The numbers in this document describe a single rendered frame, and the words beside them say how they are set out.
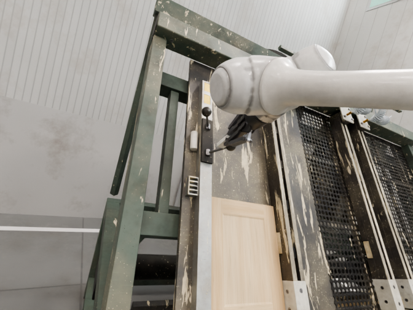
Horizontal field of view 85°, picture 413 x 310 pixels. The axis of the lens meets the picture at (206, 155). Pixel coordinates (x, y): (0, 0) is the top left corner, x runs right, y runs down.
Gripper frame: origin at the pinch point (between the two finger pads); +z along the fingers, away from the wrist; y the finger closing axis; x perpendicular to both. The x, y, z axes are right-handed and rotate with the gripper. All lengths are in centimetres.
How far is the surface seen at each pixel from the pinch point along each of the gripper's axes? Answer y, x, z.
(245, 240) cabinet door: 30.8, 16.6, 14.0
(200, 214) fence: 24.0, -3.6, 11.6
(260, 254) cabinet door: 35.4, 23.3, 14.0
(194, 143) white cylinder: -4.2, -6.4, 12.7
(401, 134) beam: -54, 164, 5
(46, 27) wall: -190, -123, 161
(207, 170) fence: 6.8, -1.0, 11.6
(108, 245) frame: 31, -26, 71
